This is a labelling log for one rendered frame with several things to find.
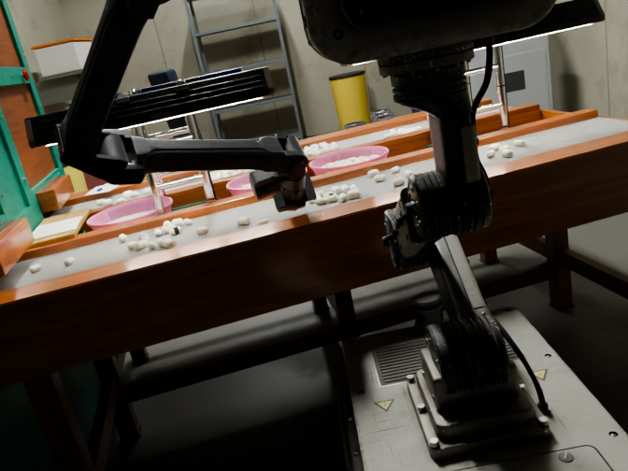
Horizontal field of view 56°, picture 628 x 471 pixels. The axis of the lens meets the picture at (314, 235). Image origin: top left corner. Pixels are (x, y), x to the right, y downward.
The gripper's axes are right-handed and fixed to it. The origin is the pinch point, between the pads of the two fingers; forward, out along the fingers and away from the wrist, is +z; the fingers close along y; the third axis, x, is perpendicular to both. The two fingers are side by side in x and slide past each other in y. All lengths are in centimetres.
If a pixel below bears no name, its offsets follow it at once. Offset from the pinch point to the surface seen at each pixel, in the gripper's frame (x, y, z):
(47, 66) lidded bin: -350, 138, 319
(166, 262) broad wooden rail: 11.6, 32.2, -14.2
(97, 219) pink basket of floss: -30, 56, 37
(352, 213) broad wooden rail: 11.6, -10.9, -13.8
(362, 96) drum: -313, -173, 430
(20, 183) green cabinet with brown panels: -45, 75, 29
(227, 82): -33.6, 7.9, -11.5
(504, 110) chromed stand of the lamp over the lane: -23, -77, 20
